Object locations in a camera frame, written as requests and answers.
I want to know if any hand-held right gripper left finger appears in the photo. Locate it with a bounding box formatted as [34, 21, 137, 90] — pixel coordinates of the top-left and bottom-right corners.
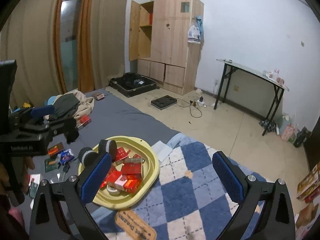
[29, 151, 112, 240]

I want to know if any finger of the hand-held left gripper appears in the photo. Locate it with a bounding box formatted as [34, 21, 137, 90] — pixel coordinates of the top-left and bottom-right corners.
[30, 105, 55, 120]
[49, 117, 80, 145]

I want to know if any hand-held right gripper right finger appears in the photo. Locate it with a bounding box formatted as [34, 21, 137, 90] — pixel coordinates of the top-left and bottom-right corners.
[212, 151, 297, 240]

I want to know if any black round sponge block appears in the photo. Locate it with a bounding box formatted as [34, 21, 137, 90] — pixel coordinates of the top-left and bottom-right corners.
[98, 139, 117, 161]
[79, 147, 100, 167]

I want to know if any red gold cigarette carton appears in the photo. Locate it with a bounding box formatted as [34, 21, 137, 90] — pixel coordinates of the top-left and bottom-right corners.
[122, 158, 145, 175]

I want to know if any yellow plastic basin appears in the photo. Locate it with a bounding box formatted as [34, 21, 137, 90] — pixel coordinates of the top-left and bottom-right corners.
[78, 136, 160, 210]

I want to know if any person's left hand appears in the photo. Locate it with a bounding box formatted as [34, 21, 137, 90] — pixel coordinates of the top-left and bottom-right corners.
[23, 155, 35, 171]

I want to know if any red cigarette pack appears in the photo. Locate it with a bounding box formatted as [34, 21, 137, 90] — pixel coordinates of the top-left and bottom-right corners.
[76, 115, 92, 130]

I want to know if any brown red packet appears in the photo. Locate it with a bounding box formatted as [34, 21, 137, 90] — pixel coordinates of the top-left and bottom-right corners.
[47, 142, 65, 157]

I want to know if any pile of clothes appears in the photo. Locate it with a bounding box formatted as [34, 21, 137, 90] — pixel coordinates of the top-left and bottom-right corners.
[44, 90, 95, 121]

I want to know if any blue snack packet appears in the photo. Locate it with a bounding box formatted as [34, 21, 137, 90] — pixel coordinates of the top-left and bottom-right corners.
[59, 149, 75, 163]

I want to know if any dark green packet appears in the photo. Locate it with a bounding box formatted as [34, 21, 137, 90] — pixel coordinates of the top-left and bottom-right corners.
[45, 158, 60, 172]

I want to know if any blue plaid blanket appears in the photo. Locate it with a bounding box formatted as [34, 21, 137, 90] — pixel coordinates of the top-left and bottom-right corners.
[92, 132, 275, 240]

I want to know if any grey bedsheet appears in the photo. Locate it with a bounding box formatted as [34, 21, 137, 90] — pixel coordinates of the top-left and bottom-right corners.
[0, 87, 179, 240]

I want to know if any plaid cloth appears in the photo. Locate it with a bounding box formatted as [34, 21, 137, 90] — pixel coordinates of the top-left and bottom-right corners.
[259, 119, 278, 130]

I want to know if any beige curtain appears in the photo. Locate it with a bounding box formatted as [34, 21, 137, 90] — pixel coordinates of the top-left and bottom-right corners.
[0, 0, 130, 100]

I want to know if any light blue cloth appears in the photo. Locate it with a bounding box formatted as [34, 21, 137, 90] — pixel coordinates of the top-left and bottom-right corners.
[150, 132, 186, 162]

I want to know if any pink plastic bag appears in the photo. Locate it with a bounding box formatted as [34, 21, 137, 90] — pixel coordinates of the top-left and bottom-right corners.
[282, 124, 296, 142]

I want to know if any power strip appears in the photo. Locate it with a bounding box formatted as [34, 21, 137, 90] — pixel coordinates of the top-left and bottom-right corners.
[190, 97, 208, 108]

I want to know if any black suitcase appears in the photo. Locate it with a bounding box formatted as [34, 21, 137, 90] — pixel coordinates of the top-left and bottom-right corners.
[109, 72, 158, 98]

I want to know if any printed cardboard box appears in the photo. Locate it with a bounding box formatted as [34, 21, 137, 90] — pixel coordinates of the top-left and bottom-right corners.
[297, 162, 320, 203]

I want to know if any black plastic bag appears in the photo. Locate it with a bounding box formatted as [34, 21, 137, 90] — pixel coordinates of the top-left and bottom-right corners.
[294, 127, 312, 148]

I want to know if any orange curtain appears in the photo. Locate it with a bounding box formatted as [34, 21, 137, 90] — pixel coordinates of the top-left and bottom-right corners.
[54, 0, 97, 93]

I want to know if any brown cardboard box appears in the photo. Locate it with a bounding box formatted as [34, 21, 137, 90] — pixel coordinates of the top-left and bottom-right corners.
[295, 202, 320, 233]

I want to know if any dark door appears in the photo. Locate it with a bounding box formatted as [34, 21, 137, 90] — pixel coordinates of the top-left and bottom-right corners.
[309, 127, 320, 173]

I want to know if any black floor scale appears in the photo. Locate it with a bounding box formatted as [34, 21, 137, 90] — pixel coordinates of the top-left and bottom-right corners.
[151, 95, 177, 110]

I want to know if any black folding table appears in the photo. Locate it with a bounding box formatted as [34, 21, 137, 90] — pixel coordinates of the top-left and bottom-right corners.
[214, 58, 290, 136]

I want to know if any wooden wardrobe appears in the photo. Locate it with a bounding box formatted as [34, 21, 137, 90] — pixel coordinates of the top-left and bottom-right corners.
[129, 0, 204, 95]

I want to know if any white striped hanging bag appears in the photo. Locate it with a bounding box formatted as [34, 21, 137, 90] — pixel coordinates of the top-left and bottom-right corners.
[187, 25, 202, 43]

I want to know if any blue hanging cloth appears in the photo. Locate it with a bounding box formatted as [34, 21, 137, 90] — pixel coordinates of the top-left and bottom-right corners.
[195, 16, 204, 34]

